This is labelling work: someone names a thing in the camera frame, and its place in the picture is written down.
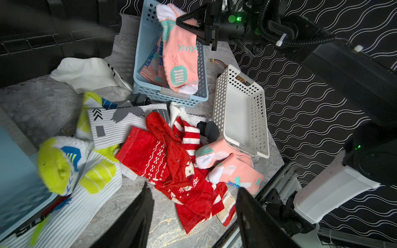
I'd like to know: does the white neon yellow sock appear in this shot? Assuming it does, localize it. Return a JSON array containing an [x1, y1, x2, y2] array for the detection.
[[37, 92, 120, 196]]

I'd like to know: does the white perforated basket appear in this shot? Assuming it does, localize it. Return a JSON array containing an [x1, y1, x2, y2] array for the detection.
[[213, 64, 270, 159]]

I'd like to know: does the red christmas sock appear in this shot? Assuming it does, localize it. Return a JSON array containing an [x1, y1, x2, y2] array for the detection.
[[146, 112, 233, 233]]

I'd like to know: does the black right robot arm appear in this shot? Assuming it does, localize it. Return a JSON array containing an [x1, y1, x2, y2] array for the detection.
[[176, 1, 397, 224]]

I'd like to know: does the light blue left basket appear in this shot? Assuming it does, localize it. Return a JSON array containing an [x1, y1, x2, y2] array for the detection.
[[1, 110, 57, 240]]

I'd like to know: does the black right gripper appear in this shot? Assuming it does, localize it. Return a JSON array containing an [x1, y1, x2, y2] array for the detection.
[[176, 1, 261, 51]]

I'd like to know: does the plain white sock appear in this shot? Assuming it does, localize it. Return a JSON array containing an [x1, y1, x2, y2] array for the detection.
[[49, 57, 132, 94]]

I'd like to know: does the light blue right basket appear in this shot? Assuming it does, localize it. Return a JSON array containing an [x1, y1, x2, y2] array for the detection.
[[133, 1, 208, 107]]

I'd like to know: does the light blue basket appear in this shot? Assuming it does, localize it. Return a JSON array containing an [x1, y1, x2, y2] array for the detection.
[[133, 1, 208, 107], [1, 110, 57, 240]]

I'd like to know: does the white grey patterned sock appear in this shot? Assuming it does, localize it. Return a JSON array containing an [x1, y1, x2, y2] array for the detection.
[[87, 103, 170, 150]]

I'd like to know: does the red snowflake pattern sock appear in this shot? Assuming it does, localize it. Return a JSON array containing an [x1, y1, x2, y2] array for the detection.
[[115, 127, 170, 185]]

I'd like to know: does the pink sock with teal patches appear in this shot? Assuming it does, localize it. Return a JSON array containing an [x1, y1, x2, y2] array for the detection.
[[140, 36, 169, 88]]

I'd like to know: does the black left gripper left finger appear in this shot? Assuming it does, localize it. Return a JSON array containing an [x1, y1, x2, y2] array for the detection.
[[92, 183, 155, 248]]

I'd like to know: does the black plastic toolbox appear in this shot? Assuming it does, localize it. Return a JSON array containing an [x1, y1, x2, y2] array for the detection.
[[1, 1, 122, 87]]

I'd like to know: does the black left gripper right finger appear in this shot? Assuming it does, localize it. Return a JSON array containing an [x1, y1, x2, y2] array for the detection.
[[236, 188, 299, 248]]

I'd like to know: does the red white striped sock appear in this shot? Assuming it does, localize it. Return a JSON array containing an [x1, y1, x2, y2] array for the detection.
[[172, 117, 203, 163]]

